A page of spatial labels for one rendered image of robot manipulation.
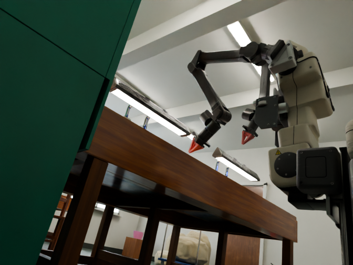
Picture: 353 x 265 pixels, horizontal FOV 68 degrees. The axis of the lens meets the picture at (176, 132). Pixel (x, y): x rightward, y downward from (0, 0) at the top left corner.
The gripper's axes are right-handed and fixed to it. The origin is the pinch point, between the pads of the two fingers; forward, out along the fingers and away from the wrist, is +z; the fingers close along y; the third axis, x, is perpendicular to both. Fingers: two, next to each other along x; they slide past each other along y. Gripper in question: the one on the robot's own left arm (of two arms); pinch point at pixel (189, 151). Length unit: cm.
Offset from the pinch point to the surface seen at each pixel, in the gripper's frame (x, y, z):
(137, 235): -295, -373, 388
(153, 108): -32.9, 12.3, 1.0
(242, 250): -132, -449, 186
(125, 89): -33.3, 32.7, 0.6
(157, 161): 15.8, 25.1, 5.1
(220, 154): -32, -57, 3
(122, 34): -10, 59, -23
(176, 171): 15.9, 13.4, 5.2
